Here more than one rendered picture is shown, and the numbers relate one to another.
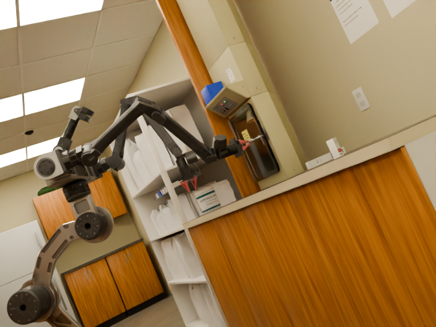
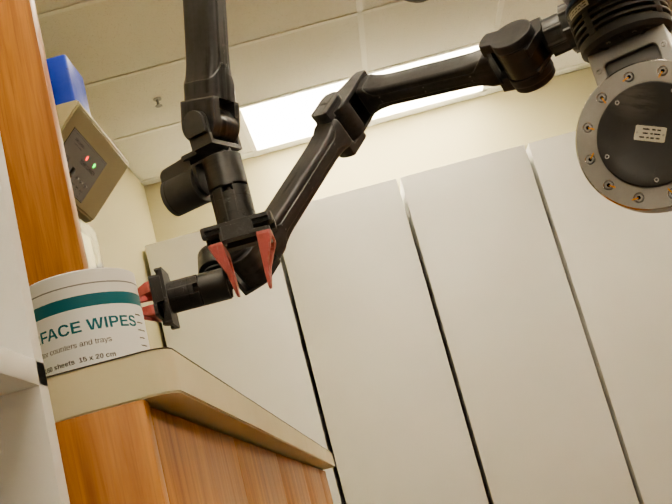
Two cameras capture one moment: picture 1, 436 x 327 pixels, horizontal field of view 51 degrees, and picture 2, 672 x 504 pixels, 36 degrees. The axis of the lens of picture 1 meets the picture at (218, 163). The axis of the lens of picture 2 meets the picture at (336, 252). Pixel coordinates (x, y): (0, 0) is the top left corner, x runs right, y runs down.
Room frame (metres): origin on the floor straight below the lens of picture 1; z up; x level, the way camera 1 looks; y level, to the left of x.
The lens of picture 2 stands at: (3.89, 0.91, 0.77)
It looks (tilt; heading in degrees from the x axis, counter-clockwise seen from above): 14 degrees up; 205
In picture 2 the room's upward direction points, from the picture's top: 15 degrees counter-clockwise
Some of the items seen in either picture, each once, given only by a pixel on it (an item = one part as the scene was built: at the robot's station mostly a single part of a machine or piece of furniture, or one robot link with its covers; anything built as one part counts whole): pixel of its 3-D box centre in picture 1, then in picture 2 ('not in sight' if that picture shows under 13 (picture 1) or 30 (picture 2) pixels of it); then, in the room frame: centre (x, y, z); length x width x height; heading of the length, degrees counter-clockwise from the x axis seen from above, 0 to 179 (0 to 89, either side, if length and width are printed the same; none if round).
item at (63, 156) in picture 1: (70, 158); (571, 28); (2.19, 0.64, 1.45); 0.09 x 0.08 x 0.12; 179
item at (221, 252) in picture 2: (191, 183); (240, 262); (2.67, 0.19, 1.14); 0.07 x 0.07 x 0.09; 25
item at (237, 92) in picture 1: (226, 102); (79, 166); (2.51, -0.18, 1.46); 0.32 x 0.11 x 0.10; 25
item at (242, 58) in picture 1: (263, 114); not in sight; (2.59, -0.35, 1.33); 0.32 x 0.25 x 0.77; 25
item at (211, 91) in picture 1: (213, 93); (50, 96); (2.60, -0.14, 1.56); 0.10 x 0.10 x 0.09; 25
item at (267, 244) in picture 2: (189, 184); (253, 258); (2.66, 0.20, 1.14); 0.07 x 0.07 x 0.09; 25
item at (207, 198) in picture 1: (207, 200); (89, 347); (2.98, 0.16, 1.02); 0.13 x 0.13 x 0.15
